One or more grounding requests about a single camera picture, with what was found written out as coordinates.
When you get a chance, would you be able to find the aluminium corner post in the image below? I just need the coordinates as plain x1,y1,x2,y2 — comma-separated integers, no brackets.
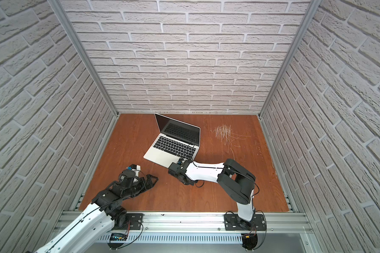
48,0,119,118
259,0,322,120

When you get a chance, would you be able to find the left aluminium corner post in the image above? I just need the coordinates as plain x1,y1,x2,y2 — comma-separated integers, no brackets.
48,0,119,118

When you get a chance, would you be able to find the green circuit board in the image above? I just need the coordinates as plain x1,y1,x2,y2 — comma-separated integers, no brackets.
110,233,128,243

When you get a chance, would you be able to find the right aluminium corner post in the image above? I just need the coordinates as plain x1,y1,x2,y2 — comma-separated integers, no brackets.
259,0,322,120

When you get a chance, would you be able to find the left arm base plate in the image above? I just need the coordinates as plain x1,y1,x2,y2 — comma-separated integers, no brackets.
112,213,144,230

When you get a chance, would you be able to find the black round connector board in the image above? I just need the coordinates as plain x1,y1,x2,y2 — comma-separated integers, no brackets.
241,234,258,250

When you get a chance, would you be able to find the aluminium front rail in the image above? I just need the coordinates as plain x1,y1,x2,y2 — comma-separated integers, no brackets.
53,211,314,235

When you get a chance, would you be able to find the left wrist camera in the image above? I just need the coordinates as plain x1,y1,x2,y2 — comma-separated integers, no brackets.
127,164,141,171

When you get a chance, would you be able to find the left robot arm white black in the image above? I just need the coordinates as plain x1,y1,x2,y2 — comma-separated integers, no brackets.
36,164,158,253

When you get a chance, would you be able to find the silver open laptop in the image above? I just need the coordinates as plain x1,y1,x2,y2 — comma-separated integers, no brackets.
144,113,201,168

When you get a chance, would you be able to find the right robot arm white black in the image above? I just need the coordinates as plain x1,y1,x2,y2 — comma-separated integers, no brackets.
168,159,255,222

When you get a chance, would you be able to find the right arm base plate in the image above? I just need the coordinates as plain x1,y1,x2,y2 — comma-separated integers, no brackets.
224,213,267,231

